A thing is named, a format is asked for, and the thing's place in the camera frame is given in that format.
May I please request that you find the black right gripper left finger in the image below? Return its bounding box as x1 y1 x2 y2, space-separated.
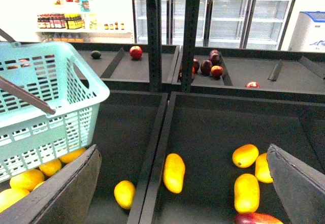
1 145 102 223

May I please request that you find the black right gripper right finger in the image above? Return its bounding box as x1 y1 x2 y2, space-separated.
267 144 324 223

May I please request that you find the red yellow mango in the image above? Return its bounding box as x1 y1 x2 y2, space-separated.
233 213 283 224

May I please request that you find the light blue plastic basket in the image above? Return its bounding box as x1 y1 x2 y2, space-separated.
1 42 110 181

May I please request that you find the brown basket handle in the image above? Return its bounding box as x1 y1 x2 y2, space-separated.
1 29 56 115

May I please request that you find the dark green avocado far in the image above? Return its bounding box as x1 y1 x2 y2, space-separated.
91 50 102 59

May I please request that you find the red orange apple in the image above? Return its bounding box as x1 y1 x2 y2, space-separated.
210 66 223 79

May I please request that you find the white chest freezer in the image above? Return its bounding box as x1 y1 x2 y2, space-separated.
288 11 324 53

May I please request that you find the dark red apple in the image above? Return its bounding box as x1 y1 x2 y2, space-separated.
200 59 212 76

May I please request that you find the glass door refrigerator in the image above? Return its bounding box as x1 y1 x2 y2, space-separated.
132 0 295 50

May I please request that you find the white shelf with bottles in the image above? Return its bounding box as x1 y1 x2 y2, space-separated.
28 0 135 43

